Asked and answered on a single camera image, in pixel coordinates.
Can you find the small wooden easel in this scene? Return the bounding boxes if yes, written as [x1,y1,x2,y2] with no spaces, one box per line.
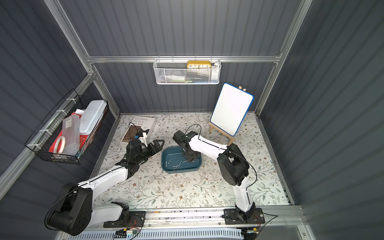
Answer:
[208,85,247,145]

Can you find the white tape roll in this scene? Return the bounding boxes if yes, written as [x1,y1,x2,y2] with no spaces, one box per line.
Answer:
[53,136,66,154]

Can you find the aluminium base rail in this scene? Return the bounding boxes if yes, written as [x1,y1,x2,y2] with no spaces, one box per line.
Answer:
[59,205,310,240]

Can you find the blue framed whiteboard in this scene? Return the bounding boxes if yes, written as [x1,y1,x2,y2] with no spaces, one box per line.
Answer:
[210,83,255,138]

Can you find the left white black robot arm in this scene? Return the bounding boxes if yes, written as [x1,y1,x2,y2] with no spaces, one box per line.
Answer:
[44,140,165,236]

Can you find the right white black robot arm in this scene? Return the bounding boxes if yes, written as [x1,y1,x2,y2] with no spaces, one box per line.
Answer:
[173,131,256,222]

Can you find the white wire wall basket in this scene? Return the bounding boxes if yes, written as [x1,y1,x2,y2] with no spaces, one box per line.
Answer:
[153,59,222,85]

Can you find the black wire side basket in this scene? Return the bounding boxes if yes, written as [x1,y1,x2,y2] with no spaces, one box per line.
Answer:
[26,90,109,165]

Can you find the yellow digital clock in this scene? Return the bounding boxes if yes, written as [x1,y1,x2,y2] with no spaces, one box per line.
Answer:
[187,60,212,69]

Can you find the teal plastic storage tray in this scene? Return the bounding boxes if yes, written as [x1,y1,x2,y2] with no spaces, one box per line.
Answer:
[161,147,202,174]

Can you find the white plastic case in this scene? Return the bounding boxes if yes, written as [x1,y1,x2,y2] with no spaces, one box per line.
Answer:
[79,100,107,135]

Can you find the interior design trends book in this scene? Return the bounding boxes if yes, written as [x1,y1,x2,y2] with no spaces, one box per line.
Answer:
[120,116,156,147]

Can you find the translucent plastic container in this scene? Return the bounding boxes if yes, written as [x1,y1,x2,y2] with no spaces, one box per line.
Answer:
[62,114,80,156]

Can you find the red box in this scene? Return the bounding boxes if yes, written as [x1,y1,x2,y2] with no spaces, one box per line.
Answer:
[49,109,104,153]

